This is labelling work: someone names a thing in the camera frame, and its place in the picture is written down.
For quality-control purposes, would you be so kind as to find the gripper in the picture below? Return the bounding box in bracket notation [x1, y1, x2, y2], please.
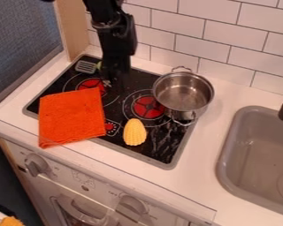
[90, 11, 140, 93]

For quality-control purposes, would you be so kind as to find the orange cloth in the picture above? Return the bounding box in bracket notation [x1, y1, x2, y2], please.
[37, 87, 109, 150]

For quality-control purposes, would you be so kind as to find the grey spatula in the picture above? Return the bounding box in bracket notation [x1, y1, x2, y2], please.
[73, 59, 104, 75]

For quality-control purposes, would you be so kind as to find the silver pot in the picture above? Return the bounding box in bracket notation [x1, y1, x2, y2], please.
[150, 65, 217, 127]

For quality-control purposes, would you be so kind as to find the yellow toy corn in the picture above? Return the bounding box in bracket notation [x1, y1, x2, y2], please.
[121, 117, 149, 147]

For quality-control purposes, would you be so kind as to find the toy stove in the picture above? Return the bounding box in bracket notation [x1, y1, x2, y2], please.
[22, 53, 201, 171]

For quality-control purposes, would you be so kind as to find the toy sink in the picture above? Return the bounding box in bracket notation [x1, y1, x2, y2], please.
[214, 105, 283, 219]

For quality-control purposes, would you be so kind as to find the yellow toy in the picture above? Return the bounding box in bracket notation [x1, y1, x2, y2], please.
[0, 215, 27, 226]

